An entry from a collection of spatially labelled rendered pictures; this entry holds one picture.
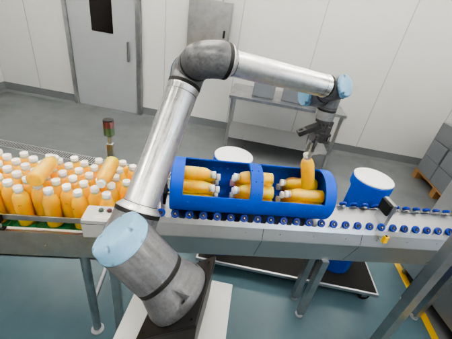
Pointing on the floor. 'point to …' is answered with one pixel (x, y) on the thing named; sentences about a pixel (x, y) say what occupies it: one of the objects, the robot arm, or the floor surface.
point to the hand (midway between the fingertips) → (307, 155)
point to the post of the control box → (116, 299)
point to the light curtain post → (416, 291)
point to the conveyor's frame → (17, 245)
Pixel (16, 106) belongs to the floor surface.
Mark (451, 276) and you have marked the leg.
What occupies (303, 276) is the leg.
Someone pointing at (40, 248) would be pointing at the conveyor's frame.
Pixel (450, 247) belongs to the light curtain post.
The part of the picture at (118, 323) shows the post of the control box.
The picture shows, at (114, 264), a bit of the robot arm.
